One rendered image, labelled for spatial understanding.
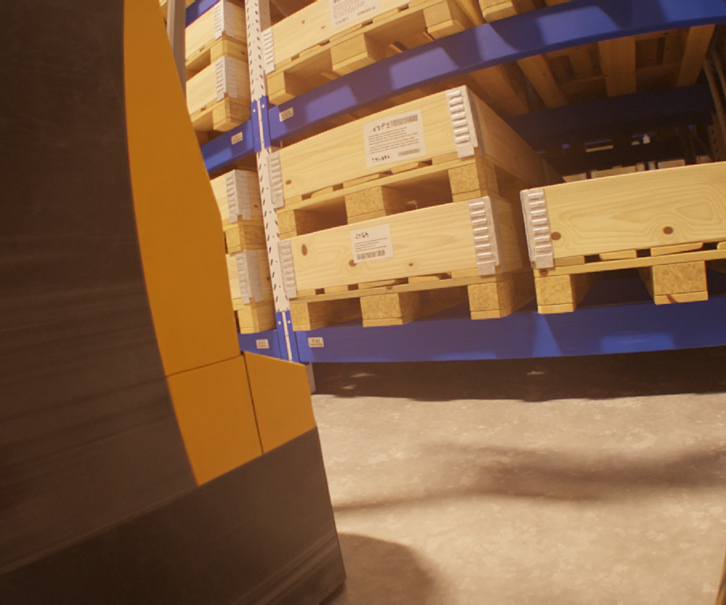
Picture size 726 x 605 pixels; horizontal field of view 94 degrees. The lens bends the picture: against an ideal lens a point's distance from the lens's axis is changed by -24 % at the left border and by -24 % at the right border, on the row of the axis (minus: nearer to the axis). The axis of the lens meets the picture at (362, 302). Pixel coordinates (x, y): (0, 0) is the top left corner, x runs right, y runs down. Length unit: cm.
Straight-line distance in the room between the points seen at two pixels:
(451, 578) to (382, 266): 98
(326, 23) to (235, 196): 78
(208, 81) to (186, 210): 173
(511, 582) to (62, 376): 59
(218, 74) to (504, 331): 159
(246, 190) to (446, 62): 96
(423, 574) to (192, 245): 55
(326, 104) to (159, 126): 126
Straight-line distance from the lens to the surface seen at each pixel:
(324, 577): 62
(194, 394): 42
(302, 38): 178
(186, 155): 45
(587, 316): 127
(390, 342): 148
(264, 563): 52
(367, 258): 141
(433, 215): 130
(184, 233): 43
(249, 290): 180
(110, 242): 39
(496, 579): 67
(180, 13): 99
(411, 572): 70
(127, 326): 39
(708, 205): 122
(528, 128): 238
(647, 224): 120
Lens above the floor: 44
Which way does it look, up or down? 3 degrees down
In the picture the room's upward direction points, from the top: 8 degrees counter-clockwise
